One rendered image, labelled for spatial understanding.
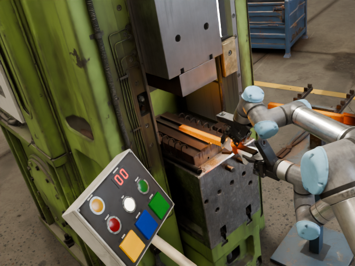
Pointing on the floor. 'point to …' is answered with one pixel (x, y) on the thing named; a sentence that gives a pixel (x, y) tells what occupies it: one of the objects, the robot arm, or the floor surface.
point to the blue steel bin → (277, 23)
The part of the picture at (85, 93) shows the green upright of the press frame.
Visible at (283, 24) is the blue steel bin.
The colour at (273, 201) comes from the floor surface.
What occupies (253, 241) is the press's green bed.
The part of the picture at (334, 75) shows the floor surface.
